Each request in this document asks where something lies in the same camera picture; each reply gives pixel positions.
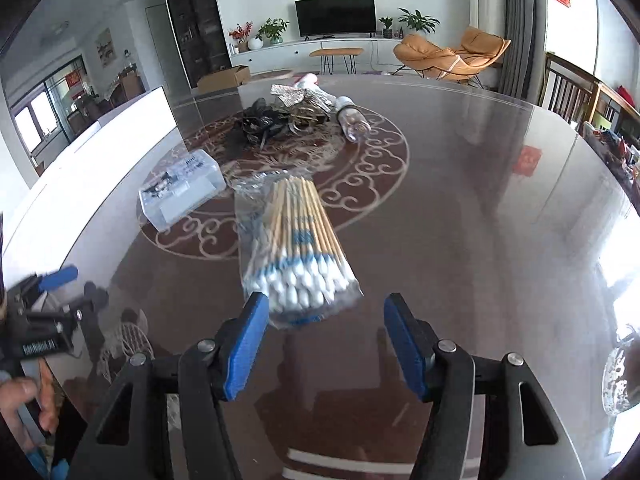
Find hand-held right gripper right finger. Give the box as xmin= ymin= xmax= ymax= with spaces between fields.
xmin=383 ymin=292 xmax=586 ymax=480

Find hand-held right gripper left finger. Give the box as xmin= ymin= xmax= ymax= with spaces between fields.
xmin=75 ymin=291 xmax=271 ymax=480

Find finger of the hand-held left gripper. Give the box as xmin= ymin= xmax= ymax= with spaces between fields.
xmin=5 ymin=266 xmax=80 ymax=311
xmin=20 ymin=282 xmax=109 ymax=333

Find bag of cotton swabs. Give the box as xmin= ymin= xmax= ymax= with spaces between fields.
xmin=232 ymin=172 xmax=366 ymax=332

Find white storage container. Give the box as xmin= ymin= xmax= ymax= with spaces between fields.
xmin=0 ymin=85 xmax=183 ymax=281

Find person's left hand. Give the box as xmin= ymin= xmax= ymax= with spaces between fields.
xmin=0 ymin=360 xmax=60 ymax=435

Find clear plastic lidded box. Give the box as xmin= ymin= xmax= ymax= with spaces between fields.
xmin=138 ymin=148 xmax=227 ymax=232

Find brown dining chair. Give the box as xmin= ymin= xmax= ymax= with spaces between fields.
xmin=117 ymin=67 xmax=146 ymax=106

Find clear bottle brown capsules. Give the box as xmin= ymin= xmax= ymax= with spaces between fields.
xmin=334 ymin=95 xmax=373 ymax=143

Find cardboard box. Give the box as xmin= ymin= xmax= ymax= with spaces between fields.
xmin=196 ymin=64 xmax=251 ymax=93

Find white knit cloth orange trim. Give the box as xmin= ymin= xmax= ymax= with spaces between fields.
xmin=295 ymin=73 xmax=340 ymax=108

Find dark glass display cabinet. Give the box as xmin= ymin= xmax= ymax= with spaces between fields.
xmin=161 ymin=0 xmax=233 ymax=91

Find orange lounge chair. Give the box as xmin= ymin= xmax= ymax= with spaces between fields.
xmin=393 ymin=26 xmax=512 ymax=83

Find red flower arrangement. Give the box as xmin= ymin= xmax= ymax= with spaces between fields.
xmin=229 ymin=22 xmax=253 ymax=53

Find white television cabinet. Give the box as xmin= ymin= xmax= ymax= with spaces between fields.
xmin=227 ymin=37 xmax=406 ymax=73

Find tan bench black legs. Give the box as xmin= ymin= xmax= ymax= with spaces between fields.
xmin=308 ymin=47 xmax=365 ymax=75

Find dark wooden chair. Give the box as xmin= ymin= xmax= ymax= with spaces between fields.
xmin=542 ymin=51 xmax=596 ymax=126

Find green potted plant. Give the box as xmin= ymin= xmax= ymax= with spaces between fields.
xmin=257 ymin=17 xmax=290 ymax=45

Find broad leaf potted plant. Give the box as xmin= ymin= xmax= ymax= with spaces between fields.
xmin=397 ymin=7 xmax=441 ymax=38

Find black television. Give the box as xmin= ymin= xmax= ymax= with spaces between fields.
xmin=294 ymin=0 xmax=378 ymax=40

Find grey curtain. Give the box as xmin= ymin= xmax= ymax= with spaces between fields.
xmin=497 ymin=0 xmax=546 ymax=103

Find framed wall painting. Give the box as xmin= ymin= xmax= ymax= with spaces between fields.
xmin=95 ymin=27 xmax=113 ymax=68

